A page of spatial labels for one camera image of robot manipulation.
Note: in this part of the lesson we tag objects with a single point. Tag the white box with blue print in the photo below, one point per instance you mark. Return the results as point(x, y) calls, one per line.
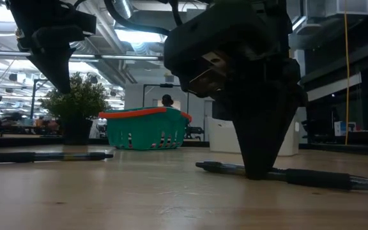
point(340, 127)

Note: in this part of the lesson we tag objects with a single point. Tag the green basket with orange rim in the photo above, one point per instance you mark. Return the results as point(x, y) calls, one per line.
point(145, 131)

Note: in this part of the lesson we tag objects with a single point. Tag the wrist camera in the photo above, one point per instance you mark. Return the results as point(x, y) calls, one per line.
point(209, 72)
point(83, 23)

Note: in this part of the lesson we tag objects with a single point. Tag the black clear ballpoint pen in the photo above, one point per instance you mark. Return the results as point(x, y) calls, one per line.
point(11, 157)
point(318, 179)

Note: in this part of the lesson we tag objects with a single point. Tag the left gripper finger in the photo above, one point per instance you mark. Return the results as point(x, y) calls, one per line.
point(56, 70)

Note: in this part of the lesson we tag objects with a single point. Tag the white plastic bin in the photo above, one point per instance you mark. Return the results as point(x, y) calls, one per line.
point(222, 137)

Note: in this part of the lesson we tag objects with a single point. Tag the black metal gantry frame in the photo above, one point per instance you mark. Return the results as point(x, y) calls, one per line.
point(145, 96)

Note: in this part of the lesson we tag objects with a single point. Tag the person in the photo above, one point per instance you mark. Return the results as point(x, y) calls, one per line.
point(167, 100)

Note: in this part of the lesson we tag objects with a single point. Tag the black aluminium table frame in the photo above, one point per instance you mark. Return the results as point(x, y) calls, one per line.
point(27, 141)

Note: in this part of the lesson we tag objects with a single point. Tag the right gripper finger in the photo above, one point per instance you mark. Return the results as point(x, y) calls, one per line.
point(262, 143)

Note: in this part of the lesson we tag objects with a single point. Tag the long white light bar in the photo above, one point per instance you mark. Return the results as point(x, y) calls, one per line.
point(123, 57)

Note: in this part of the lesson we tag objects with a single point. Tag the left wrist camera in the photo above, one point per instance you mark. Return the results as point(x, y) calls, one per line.
point(83, 23)

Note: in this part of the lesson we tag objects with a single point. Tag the green plant in black pot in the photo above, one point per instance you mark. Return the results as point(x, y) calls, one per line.
point(81, 105)

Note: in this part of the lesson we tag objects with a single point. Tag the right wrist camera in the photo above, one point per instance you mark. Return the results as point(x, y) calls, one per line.
point(209, 72)

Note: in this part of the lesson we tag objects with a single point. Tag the black background equipment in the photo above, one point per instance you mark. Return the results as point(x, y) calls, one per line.
point(222, 110)

